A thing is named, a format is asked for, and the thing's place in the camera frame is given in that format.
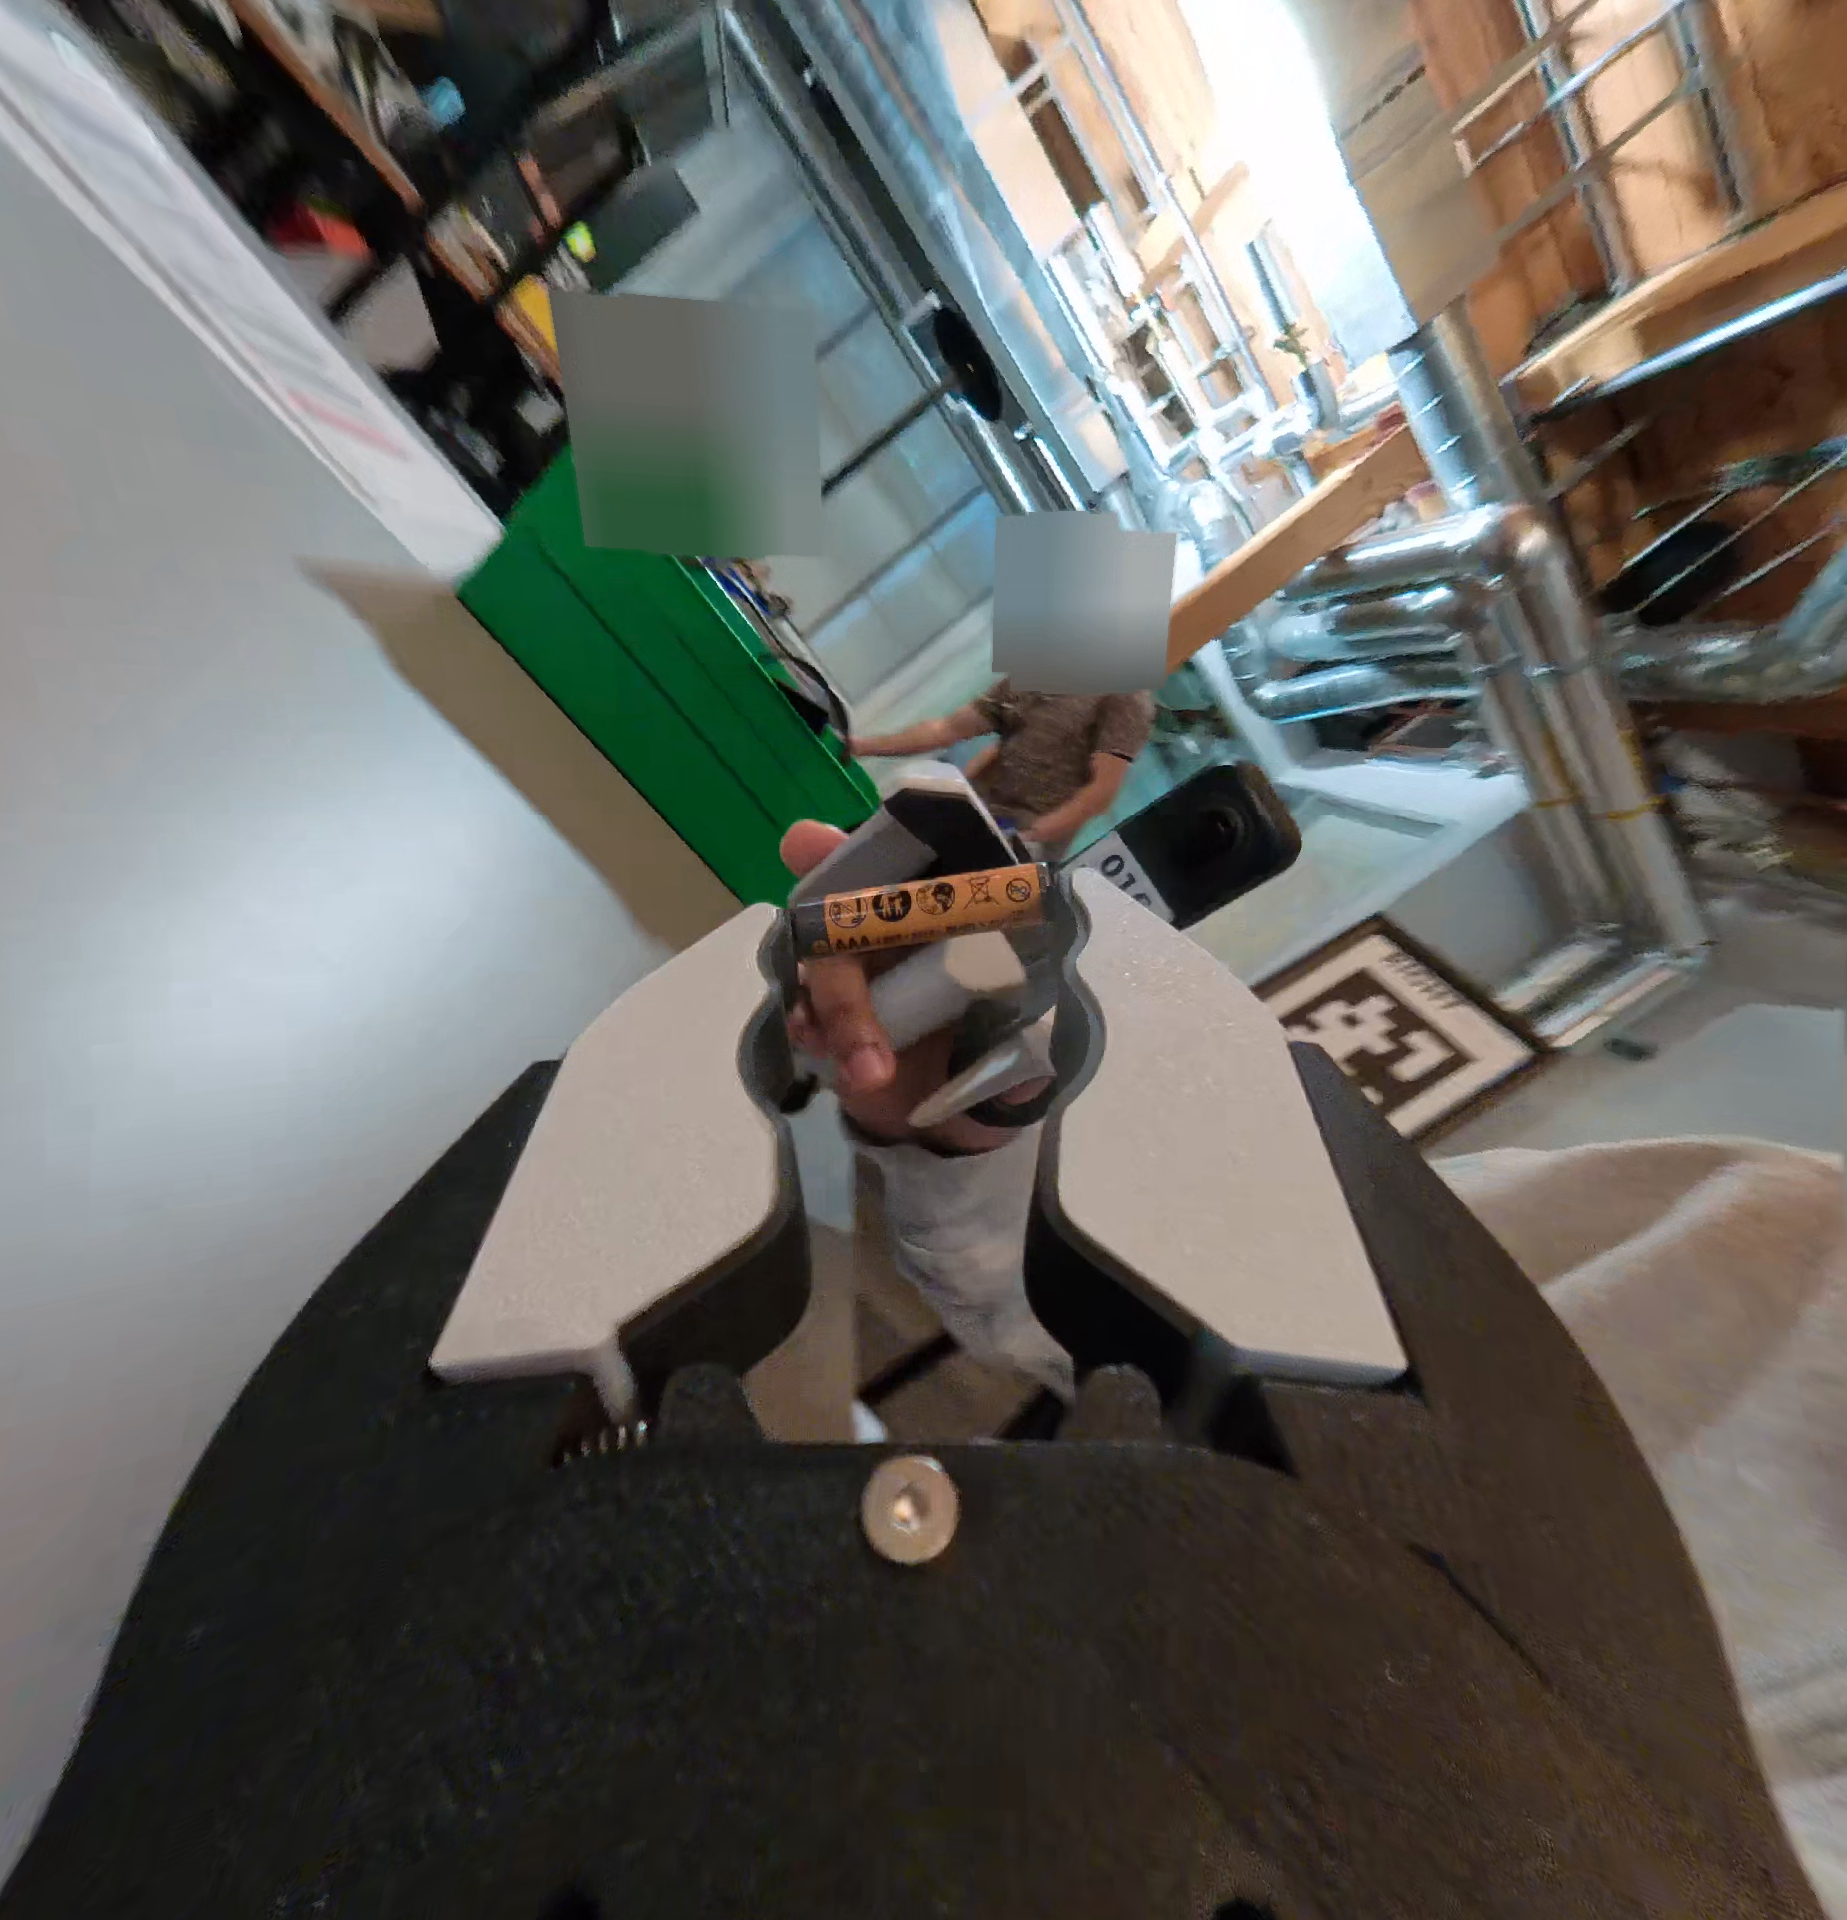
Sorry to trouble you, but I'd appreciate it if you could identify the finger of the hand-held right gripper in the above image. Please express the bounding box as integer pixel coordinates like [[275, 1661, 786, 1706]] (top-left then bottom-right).
[[871, 948, 1026, 1048], [829, 763, 1019, 903]]

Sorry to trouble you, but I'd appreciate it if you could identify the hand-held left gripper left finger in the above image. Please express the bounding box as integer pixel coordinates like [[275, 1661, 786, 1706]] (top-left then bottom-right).
[[428, 905, 814, 1383]]

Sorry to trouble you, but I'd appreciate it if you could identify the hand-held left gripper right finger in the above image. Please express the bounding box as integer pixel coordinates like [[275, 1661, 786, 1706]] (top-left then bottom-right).
[[1032, 871, 1413, 1385]]

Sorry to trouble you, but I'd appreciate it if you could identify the orange and black battery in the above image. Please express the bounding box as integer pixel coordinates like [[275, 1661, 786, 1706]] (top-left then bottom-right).
[[794, 861, 1049, 958]]

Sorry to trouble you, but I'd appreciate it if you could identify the person's right hand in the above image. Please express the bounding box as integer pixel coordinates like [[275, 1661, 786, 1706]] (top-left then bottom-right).
[[781, 821, 1022, 1159]]

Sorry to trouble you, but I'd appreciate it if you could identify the framed black and white marker sign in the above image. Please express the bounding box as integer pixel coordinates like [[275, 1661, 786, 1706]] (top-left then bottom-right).
[[1257, 920, 1544, 1145]]

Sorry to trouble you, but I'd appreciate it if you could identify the green plastic bin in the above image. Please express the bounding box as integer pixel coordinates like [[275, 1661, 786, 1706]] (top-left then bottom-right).
[[459, 450, 883, 908]]

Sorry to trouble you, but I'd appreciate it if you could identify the wooden ceiling beam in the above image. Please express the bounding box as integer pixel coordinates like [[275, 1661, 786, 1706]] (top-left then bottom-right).
[[1163, 425, 1431, 680]]

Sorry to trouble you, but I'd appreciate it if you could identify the printed paper sheet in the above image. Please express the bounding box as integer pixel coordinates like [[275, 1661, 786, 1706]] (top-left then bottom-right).
[[0, 0, 506, 574]]

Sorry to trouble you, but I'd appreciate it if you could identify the silver metal duct pipe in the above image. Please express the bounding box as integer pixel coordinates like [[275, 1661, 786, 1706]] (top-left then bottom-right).
[[1238, 300, 1717, 978]]

